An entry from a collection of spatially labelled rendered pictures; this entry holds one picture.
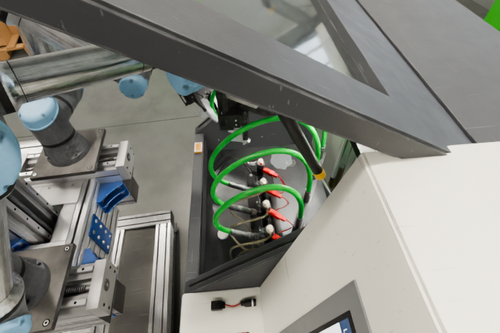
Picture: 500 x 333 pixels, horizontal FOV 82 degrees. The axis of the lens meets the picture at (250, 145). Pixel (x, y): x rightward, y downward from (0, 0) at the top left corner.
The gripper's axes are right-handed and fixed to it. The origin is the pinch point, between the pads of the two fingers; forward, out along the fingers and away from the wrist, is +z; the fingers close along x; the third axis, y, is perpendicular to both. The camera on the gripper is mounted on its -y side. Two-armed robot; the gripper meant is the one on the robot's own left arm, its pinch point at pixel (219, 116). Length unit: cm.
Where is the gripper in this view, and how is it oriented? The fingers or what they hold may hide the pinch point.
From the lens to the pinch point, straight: 97.6
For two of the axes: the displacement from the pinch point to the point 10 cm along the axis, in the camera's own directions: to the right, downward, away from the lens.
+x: -5.0, 4.8, -7.2
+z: 5.3, 8.3, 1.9
